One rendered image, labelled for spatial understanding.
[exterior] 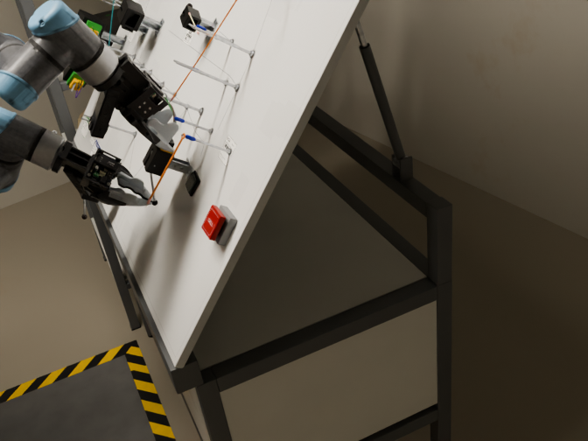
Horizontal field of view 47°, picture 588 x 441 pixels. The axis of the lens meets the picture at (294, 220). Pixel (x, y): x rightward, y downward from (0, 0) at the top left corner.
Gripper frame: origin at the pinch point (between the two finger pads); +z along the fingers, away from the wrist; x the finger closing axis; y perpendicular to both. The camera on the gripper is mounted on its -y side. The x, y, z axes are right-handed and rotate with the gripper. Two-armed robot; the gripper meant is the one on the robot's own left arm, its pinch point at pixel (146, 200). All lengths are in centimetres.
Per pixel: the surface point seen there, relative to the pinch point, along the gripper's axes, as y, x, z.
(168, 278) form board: 5.7, -14.8, 10.2
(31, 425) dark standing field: -119, -55, 7
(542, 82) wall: -50, 131, 125
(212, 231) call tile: 27.8, -8.3, 10.6
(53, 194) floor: -242, 54, -27
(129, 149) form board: -27.7, 19.0, -7.1
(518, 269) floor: -71, 63, 151
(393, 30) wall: -116, 168, 82
